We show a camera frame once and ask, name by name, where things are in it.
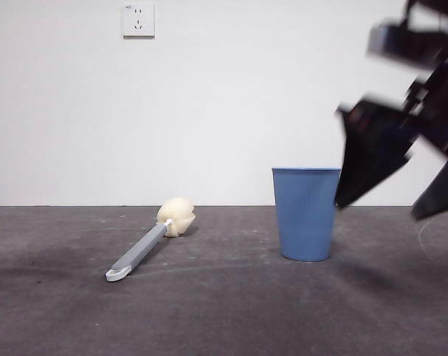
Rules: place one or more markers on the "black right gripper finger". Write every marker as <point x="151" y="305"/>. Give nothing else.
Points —
<point x="443" y="196"/>
<point x="372" y="152"/>

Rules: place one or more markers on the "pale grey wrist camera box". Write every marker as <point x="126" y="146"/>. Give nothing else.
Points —
<point x="379" y="39"/>

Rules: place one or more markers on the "blue ribbed plastic cup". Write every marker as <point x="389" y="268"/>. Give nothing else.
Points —
<point x="305" y="219"/>

